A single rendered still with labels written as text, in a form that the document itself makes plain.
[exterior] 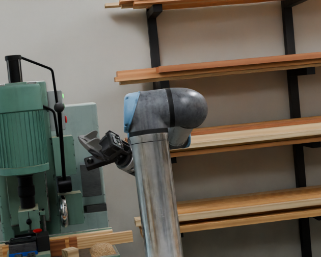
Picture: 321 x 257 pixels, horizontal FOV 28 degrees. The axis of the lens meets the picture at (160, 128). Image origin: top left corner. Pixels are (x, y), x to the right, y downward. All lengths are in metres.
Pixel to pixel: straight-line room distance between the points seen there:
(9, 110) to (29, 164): 0.19
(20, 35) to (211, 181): 1.72
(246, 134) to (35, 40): 1.61
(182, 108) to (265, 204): 2.60
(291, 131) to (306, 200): 0.47
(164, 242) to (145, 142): 0.29
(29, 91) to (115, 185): 2.50
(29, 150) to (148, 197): 0.56
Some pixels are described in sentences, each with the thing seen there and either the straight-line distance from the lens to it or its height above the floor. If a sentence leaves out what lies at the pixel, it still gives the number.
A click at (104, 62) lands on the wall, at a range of 4.60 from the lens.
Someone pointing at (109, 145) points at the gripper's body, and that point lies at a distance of 2.21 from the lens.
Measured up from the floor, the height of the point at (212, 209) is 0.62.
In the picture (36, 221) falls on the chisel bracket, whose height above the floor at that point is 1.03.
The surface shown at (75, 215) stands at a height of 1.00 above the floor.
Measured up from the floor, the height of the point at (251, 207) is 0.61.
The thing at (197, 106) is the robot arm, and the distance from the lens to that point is 1.88.
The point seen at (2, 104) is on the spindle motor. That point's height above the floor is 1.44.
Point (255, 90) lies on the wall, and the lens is 4.77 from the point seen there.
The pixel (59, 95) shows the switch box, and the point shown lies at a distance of 2.57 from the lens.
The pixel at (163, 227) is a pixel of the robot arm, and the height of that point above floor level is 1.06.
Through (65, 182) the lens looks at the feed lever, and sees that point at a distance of 2.44.
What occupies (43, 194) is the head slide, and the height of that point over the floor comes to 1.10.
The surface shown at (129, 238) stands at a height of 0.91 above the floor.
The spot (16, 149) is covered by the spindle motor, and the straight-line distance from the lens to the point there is 2.23.
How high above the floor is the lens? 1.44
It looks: 3 degrees down
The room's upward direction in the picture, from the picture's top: 5 degrees counter-clockwise
